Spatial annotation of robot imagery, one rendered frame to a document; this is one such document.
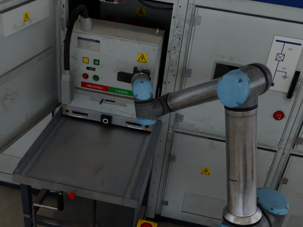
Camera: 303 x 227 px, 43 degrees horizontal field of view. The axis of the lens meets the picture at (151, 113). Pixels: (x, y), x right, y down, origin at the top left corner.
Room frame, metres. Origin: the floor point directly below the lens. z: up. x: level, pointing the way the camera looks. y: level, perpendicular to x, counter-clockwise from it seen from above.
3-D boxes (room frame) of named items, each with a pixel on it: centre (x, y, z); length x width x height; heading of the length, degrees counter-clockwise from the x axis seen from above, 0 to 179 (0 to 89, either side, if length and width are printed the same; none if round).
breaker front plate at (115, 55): (1.85, 0.25, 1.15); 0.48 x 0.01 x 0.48; 83
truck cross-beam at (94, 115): (1.86, 0.25, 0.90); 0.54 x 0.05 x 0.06; 83
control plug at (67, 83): (1.80, 0.47, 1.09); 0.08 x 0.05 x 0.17; 173
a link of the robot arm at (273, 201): (1.18, -0.53, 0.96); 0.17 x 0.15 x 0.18; 136
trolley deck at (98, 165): (1.65, 0.28, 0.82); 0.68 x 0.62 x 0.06; 173
